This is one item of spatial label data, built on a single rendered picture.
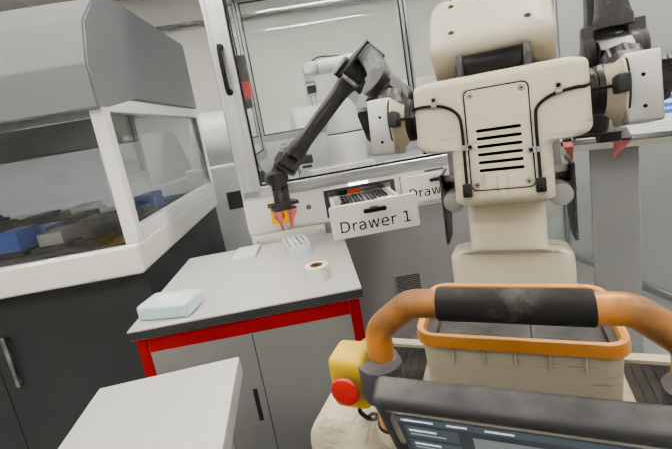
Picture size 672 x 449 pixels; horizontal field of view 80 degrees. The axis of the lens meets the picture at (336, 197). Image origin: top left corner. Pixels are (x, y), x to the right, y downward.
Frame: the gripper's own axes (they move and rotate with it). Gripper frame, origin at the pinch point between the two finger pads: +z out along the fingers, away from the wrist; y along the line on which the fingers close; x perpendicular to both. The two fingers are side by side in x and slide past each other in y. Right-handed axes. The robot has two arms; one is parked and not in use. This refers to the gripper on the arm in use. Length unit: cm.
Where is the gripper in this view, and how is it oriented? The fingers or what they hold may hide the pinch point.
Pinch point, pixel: (287, 226)
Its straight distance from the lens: 143.9
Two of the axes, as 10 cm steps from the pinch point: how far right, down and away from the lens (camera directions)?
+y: -9.1, 2.2, -3.6
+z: 1.8, 9.7, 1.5
